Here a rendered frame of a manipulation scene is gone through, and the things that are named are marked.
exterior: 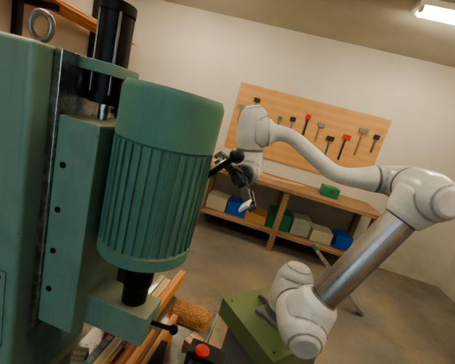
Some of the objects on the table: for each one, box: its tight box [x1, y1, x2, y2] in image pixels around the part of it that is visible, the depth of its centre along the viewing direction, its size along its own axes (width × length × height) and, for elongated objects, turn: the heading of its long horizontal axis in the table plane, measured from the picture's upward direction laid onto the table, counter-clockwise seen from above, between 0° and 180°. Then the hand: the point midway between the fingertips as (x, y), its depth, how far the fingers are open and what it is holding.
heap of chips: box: [165, 298, 213, 334], centre depth 79 cm, size 8×12×3 cm
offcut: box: [181, 332, 204, 354], centre depth 67 cm, size 4×4×4 cm
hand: (230, 186), depth 72 cm, fingers open, 13 cm apart
